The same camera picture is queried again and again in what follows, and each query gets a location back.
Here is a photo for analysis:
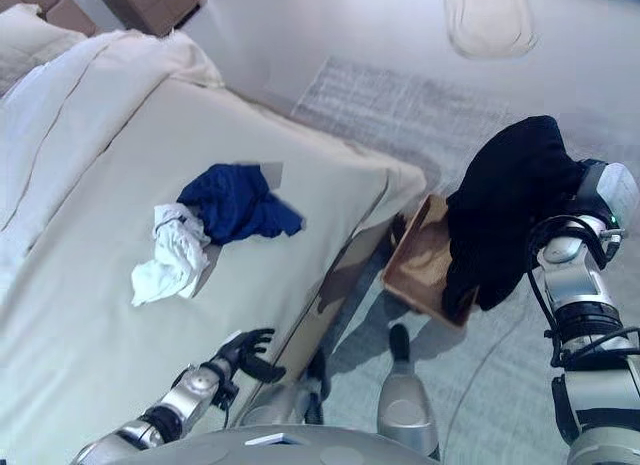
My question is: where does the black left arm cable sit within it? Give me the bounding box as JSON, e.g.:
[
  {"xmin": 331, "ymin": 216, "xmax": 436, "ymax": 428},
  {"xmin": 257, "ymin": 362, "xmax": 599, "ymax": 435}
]
[{"xmin": 218, "ymin": 398, "xmax": 237, "ymax": 432}]

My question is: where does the brown wooden nightstand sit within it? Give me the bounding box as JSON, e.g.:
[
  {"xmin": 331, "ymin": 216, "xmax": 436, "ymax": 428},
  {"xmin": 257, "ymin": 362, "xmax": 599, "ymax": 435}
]
[{"xmin": 92, "ymin": 0, "xmax": 209, "ymax": 39}]

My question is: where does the silver left robot leg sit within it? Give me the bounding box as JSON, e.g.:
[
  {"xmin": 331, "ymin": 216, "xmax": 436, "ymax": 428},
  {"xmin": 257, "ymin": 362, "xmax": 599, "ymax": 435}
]
[{"xmin": 242, "ymin": 352, "xmax": 332, "ymax": 429}]

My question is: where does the white garment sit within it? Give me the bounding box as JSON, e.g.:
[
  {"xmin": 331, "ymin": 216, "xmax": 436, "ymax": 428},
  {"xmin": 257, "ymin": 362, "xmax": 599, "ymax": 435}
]
[{"xmin": 130, "ymin": 203, "xmax": 213, "ymax": 307}]

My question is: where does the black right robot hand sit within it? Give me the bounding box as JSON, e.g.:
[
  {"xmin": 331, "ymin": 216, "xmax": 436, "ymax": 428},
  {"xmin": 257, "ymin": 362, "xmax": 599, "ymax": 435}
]
[{"xmin": 569, "ymin": 158, "xmax": 640, "ymax": 229}]

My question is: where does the brown padded headboard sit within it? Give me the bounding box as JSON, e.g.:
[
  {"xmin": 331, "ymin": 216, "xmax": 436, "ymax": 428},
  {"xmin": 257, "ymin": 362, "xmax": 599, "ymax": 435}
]
[{"xmin": 0, "ymin": 0, "xmax": 104, "ymax": 37}]

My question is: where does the glossy beige bed frame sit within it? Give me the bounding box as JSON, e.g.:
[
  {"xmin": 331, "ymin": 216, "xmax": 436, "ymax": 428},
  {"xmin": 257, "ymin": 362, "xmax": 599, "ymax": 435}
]
[{"xmin": 239, "ymin": 219, "xmax": 401, "ymax": 426}]

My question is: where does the black garment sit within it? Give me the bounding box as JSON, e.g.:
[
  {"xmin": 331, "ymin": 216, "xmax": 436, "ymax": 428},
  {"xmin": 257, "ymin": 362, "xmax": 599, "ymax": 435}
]
[{"xmin": 440, "ymin": 114, "xmax": 584, "ymax": 314}]

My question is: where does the beige covered bed mattress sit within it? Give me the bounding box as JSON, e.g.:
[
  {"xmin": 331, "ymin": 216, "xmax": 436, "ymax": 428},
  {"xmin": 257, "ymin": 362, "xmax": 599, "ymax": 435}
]
[{"xmin": 0, "ymin": 69, "xmax": 427, "ymax": 465}]

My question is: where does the blue garment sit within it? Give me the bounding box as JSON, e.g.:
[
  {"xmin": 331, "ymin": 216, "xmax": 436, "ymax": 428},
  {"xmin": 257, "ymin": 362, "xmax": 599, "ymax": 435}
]
[{"xmin": 176, "ymin": 162, "xmax": 306, "ymax": 246}]

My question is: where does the grey robot torso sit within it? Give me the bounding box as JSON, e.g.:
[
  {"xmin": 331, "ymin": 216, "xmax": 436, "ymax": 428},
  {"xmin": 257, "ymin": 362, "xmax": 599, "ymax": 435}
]
[{"xmin": 112, "ymin": 424, "xmax": 442, "ymax": 465}]

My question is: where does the beige pillow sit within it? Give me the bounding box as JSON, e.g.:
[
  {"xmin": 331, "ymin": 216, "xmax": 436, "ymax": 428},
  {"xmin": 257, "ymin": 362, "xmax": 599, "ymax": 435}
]
[{"xmin": 0, "ymin": 3, "xmax": 87, "ymax": 94}]

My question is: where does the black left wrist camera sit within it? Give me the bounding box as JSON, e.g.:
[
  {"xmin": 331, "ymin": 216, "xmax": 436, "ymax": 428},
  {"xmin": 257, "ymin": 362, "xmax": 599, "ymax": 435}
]
[{"xmin": 214, "ymin": 377, "xmax": 239, "ymax": 405}]

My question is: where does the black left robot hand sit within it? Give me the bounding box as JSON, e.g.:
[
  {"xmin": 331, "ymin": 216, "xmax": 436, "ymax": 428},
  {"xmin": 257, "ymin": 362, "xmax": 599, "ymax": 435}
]
[{"xmin": 214, "ymin": 327, "xmax": 287, "ymax": 384}]

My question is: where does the oval grey floor mat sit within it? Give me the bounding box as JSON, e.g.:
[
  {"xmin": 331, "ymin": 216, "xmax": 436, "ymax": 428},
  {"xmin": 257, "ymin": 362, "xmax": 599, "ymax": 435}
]
[{"xmin": 442, "ymin": 0, "xmax": 540, "ymax": 61}]

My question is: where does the white duvet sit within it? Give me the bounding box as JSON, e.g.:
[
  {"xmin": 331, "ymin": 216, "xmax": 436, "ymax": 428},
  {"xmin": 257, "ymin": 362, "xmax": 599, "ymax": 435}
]
[{"xmin": 0, "ymin": 28, "xmax": 224, "ymax": 286}]

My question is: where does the grey striped rug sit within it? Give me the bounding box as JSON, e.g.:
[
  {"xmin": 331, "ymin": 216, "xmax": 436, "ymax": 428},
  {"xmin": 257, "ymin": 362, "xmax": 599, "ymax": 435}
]
[{"xmin": 239, "ymin": 54, "xmax": 640, "ymax": 465}]

